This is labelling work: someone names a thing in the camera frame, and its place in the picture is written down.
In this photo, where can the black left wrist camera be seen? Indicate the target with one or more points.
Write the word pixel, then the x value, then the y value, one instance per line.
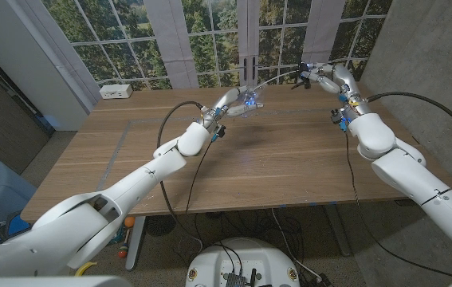
pixel 219 130

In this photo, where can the white table leg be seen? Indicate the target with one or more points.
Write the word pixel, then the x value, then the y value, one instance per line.
pixel 134 247

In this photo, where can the orange ball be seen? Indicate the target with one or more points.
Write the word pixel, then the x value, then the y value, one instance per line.
pixel 129 222

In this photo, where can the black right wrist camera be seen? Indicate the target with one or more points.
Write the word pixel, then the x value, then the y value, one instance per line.
pixel 336 117

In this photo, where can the teal toy basket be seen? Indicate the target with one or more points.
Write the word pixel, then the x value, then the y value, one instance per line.
pixel 119 234

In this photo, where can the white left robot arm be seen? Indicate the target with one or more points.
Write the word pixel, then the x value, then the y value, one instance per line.
pixel 110 199

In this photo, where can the blue and black chair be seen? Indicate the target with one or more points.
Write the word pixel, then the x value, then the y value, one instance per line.
pixel 14 225

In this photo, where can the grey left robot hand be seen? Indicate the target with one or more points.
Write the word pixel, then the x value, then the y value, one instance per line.
pixel 225 104

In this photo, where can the yellow toy banana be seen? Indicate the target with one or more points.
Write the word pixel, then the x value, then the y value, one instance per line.
pixel 86 268

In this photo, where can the black trigger spray head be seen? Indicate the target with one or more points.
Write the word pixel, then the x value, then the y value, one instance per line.
pixel 304 81

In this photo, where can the white power strip box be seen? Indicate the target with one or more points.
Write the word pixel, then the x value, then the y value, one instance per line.
pixel 116 91

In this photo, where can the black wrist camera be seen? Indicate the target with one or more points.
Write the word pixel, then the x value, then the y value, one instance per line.
pixel 219 130
pixel 336 117

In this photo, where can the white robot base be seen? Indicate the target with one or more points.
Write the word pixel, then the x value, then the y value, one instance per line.
pixel 245 259

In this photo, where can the colourful toy maraca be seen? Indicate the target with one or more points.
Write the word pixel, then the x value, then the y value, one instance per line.
pixel 122 252

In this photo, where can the black round fan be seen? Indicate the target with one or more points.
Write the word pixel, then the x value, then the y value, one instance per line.
pixel 161 224

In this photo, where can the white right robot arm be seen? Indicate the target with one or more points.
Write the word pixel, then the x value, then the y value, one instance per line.
pixel 409 175

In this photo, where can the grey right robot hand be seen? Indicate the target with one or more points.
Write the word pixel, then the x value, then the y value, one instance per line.
pixel 343 81

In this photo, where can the grey table leg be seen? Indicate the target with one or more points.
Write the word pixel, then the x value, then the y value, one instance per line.
pixel 339 235

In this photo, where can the white robot torso shell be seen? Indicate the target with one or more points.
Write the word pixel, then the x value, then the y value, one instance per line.
pixel 50 281

